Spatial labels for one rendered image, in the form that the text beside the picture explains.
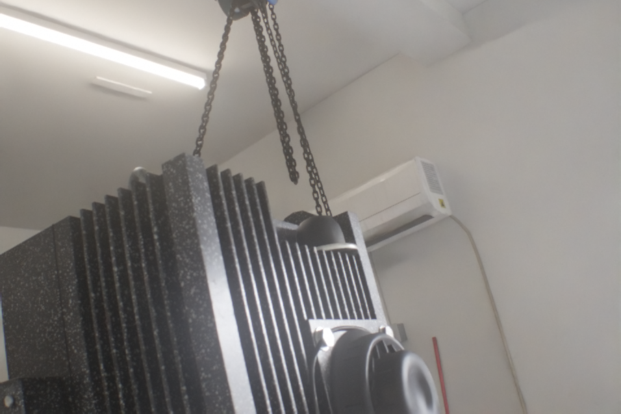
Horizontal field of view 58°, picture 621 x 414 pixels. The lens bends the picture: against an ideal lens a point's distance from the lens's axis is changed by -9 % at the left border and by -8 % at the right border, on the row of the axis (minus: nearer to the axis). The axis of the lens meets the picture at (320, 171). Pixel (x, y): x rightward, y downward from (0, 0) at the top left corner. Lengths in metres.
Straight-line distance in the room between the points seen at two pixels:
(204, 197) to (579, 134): 2.16
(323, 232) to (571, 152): 1.82
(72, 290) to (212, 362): 0.27
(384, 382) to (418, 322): 2.10
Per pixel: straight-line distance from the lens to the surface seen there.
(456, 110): 2.97
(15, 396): 0.86
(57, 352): 0.91
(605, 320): 2.65
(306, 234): 1.06
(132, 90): 2.99
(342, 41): 2.99
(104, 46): 2.64
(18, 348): 0.99
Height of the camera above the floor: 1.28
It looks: 21 degrees up
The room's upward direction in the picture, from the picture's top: 15 degrees counter-clockwise
